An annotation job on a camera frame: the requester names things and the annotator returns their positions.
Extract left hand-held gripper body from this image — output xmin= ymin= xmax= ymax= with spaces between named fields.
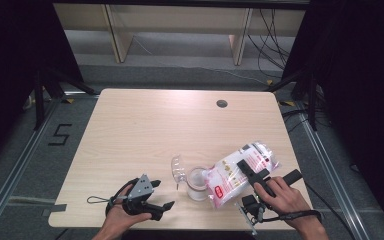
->
xmin=122 ymin=173 xmax=163 ymax=221

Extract person's left hand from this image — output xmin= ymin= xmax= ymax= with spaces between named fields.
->
xmin=105 ymin=184 xmax=153 ymax=235

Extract clear glass jar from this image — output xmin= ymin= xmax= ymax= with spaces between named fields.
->
xmin=186 ymin=165 xmax=212 ymax=202

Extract person's dark clothing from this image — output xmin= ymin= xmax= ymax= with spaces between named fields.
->
xmin=121 ymin=229 xmax=253 ymax=240

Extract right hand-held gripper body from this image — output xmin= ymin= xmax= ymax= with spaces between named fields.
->
xmin=235 ymin=168 xmax=304 ymax=237

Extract person's right hand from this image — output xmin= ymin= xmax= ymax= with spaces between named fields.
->
xmin=253 ymin=175 xmax=312 ymax=229

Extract aluminium floor rail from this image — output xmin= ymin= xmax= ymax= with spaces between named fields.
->
xmin=294 ymin=103 xmax=372 ymax=240
xmin=0 ymin=91 xmax=100 ymax=236

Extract black hanging cables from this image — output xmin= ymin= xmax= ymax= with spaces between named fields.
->
xmin=246 ymin=8 xmax=293 ymax=80

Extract white granules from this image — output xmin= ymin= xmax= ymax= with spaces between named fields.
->
xmin=188 ymin=186 xmax=210 ymax=202

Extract clear jar lid with clasp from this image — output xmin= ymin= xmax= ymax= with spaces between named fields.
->
xmin=170 ymin=153 xmax=188 ymax=192

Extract black curtain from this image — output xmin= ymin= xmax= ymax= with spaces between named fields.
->
xmin=0 ymin=0 xmax=85 ymax=172
xmin=281 ymin=0 xmax=384 ymax=232

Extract red and white spout pouch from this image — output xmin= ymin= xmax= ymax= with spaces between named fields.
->
xmin=202 ymin=141 xmax=281 ymax=210

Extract black floor cable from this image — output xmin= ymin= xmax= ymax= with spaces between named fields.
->
xmin=304 ymin=182 xmax=358 ymax=240

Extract thin white floor cable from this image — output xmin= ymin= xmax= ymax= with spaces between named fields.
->
xmin=131 ymin=36 xmax=270 ymax=85

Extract grey tape piece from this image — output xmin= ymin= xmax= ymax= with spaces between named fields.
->
xmin=41 ymin=203 xmax=68 ymax=218

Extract black metal stand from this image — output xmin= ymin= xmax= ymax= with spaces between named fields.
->
xmin=264 ymin=68 xmax=320 ymax=132
xmin=33 ymin=68 xmax=100 ymax=131

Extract grey cord loop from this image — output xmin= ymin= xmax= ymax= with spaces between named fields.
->
xmin=86 ymin=196 xmax=118 ymax=205

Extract black wrist strap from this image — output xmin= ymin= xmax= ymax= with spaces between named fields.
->
xmin=261 ymin=209 xmax=324 ymax=224
xmin=104 ymin=178 xmax=140 ymax=218

